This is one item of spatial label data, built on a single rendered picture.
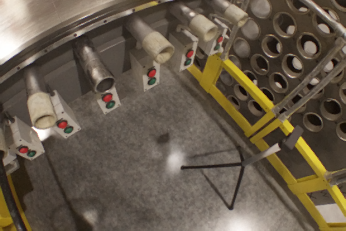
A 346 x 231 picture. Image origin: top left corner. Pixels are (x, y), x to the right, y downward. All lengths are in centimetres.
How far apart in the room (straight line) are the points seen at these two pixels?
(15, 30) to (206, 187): 127
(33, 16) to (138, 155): 100
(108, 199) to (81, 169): 27
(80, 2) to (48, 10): 12
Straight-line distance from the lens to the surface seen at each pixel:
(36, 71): 54
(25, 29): 65
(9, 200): 48
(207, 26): 56
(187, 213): 123
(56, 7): 67
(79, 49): 52
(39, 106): 45
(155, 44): 48
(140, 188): 122
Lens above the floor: 121
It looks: 60 degrees down
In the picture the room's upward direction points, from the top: 9 degrees clockwise
